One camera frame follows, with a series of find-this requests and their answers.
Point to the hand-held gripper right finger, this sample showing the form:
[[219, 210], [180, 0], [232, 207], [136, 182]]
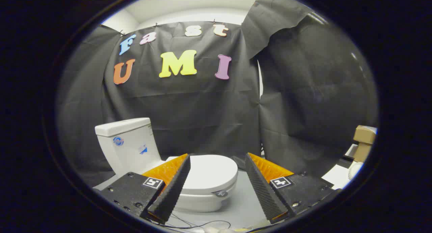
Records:
[[261, 189]]

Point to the flat white board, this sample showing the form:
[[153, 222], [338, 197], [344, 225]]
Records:
[[335, 177]]

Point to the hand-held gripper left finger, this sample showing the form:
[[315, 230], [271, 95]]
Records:
[[173, 189]]

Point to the brown cardboard box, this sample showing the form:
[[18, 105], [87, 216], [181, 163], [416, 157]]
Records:
[[364, 134], [361, 152]]

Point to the white toilet lid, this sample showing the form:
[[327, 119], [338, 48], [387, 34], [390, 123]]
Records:
[[212, 172]]

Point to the white round object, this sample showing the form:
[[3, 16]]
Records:
[[355, 169]]

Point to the black backdrop cloth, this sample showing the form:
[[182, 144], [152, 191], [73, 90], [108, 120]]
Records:
[[202, 108]]

